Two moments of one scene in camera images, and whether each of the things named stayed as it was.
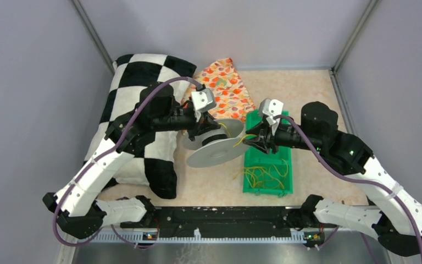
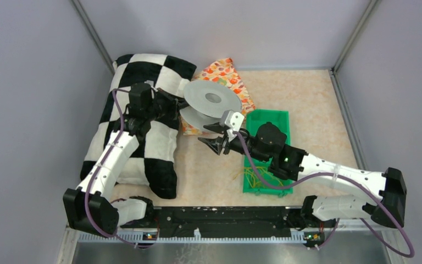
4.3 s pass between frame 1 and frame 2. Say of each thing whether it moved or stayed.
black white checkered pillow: stayed
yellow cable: stayed
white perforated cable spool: moved
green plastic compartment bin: stayed
